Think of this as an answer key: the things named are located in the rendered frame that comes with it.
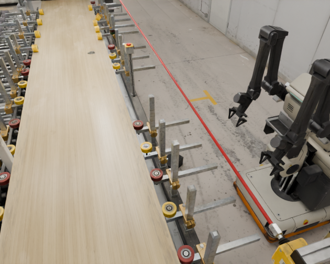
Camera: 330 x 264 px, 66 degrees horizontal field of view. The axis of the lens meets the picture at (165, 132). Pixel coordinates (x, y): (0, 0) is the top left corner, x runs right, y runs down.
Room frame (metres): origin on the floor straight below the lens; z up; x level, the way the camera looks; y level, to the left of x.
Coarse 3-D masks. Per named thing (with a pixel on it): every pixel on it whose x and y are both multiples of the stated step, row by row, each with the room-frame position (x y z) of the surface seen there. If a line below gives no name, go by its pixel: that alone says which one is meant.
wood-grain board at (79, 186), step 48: (48, 48) 2.84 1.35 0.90; (96, 48) 2.84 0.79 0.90; (48, 96) 1.83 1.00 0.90; (96, 96) 1.83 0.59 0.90; (48, 144) 1.24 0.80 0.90; (96, 144) 1.24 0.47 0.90; (48, 192) 0.85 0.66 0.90; (96, 192) 0.85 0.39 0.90; (144, 192) 0.85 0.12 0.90; (0, 240) 0.57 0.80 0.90; (48, 240) 0.57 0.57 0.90; (96, 240) 0.57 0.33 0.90; (144, 240) 0.57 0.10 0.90
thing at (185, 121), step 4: (176, 120) 1.57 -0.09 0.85; (180, 120) 1.57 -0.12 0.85; (184, 120) 1.57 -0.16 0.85; (188, 120) 1.57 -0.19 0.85; (168, 124) 1.52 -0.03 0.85; (172, 124) 1.53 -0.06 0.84; (176, 124) 1.54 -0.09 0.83; (180, 124) 1.55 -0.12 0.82; (144, 128) 1.47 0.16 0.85; (148, 128) 1.47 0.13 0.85; (156, 128) 1.49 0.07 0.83; (136, 132) 1.44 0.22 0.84; (140, 132) 1.45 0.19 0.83; (144, 132) 1.46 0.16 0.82
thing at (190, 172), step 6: (192, 168) 1.07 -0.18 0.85; (198, 168) 1.07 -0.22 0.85; (204, 168) 1.07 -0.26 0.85; (210, 168) 1.08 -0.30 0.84; (216, 168) 1.10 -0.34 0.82; (180, 174) 1.02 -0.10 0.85; (186, 174) 1.03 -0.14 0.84; (192, 174) 1.04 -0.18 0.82; (162, 180) 0.98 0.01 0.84; (168, 180) 0.99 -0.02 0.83
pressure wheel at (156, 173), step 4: (156, 168) 1.02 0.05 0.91; (152, 172) 0.99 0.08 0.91; (156, 172) 0.99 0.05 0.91; (160, 172) 0.99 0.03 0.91; (152, 176) 0.96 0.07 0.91; (156, 176) 0.96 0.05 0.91; (160, 176) 0.96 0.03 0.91; (152, 180) 0.95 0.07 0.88; (156, 180) 0.95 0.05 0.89; (160, 180) 0.96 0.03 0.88; (156, 184) 0.98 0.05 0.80
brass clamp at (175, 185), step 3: (168, 171) 1.04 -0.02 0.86; (168, 174) 1.01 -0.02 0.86; (171, 180) 0.97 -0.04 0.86; (171, 183) 0.95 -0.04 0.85; (174, 183) 0.95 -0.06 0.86; (177, 183) 0.95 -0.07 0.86; (171, 186) 0.94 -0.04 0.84; (174, 186) 0.93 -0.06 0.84; (177, 186) 0.94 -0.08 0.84; (174, 189) 0.93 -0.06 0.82
